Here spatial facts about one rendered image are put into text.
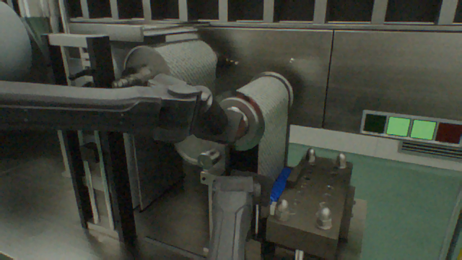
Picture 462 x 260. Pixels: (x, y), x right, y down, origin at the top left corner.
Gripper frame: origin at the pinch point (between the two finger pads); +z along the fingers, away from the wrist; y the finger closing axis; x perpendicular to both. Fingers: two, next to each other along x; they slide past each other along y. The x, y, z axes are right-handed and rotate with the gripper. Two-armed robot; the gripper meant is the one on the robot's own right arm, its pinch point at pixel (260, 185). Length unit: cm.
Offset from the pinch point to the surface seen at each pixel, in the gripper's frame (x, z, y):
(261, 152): 8.4, -5.4, 0.2
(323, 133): 42, 274, -18
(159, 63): 25.2, -14.4, -27.3
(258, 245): -15.1, 2.9, 1.5
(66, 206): -21, -1, -62
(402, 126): 23.5, 21.2, 30.9
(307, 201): -1.6, 7.1, 11.2
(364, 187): -4, 232, 31
